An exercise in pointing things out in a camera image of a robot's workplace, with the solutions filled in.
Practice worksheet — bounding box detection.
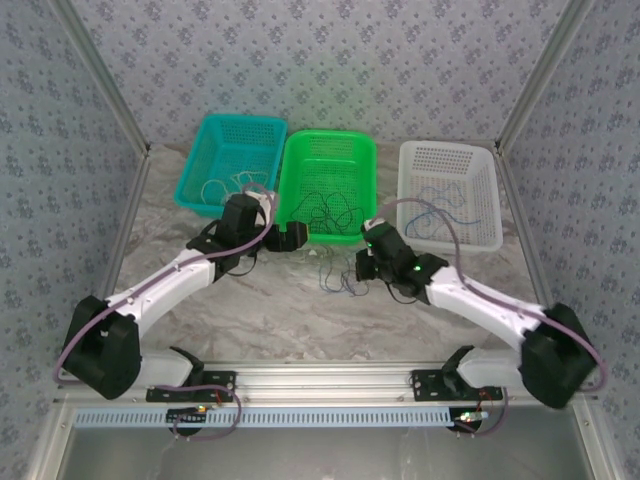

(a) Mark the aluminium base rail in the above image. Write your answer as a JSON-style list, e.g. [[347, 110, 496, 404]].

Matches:
[[54, 360, 551, 406]]

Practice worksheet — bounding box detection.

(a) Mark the thin black arm wire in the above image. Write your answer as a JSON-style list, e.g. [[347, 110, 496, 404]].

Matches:
[[233, 248, 260, 277], [388, 279, 426, 306]]

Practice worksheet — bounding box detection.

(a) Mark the slotted cable duct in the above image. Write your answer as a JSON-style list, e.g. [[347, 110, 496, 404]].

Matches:
[[73, 405, 459, 430]]

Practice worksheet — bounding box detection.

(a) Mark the green plastic basket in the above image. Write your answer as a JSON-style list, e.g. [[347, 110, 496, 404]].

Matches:
[[275, 129, 379, 247]]

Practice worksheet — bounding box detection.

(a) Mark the teal plastic basket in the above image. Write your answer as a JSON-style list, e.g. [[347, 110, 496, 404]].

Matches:
[[173, 113, 290, 221]]

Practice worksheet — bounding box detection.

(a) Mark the thin blue cable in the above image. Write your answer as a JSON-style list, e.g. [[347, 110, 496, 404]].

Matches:
[[403, 183, 482, 240], [318, 244, 354, 297]]

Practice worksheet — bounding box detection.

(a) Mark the thin white cable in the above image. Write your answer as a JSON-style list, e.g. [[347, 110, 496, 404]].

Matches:
[[227, 171, 272, 197], [198, 177, 230, 202]]

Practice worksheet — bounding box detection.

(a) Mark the short purple cable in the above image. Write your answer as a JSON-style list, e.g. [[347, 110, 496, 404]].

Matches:
[[454, 389, 512, 439], [149, 388, 242, 444]]

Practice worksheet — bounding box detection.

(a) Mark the white plastic basket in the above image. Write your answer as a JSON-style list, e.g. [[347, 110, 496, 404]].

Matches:
[[396, 140, 504, 253]]

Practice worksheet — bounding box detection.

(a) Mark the small circuit board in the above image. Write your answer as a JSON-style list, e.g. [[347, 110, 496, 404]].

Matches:
[[167, 407, 210, 427], [452, 409, 490, 429]]

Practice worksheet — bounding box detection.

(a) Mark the thin black right arm wire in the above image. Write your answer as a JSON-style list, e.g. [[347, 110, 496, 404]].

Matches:
[[388, 279, 426, 306]]

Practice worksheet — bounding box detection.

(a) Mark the thin black left arm wire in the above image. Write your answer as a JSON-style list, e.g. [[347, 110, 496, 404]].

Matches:
[[233, 248, 260, 277]]

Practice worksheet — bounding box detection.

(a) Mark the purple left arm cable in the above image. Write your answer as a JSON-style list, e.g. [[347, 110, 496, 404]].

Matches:
[[54, 182, 280, 386]]

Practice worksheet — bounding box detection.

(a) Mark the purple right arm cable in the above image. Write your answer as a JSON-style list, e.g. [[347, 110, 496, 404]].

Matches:
[[369, 198, 609, 394]]

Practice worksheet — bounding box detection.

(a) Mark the black mounting plate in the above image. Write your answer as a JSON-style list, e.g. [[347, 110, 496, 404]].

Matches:
[[410, 368, 504, 402], [146, 369, 238, 404]]

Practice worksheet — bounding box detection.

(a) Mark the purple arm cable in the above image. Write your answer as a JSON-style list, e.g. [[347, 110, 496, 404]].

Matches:
[[369, 198, 609, 394], [54, 182, 280, 386]]

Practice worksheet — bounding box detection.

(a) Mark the aluminium frame post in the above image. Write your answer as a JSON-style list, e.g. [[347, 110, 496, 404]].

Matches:
[[494, 0, 597, 151], [52, 0, 152, 157]]

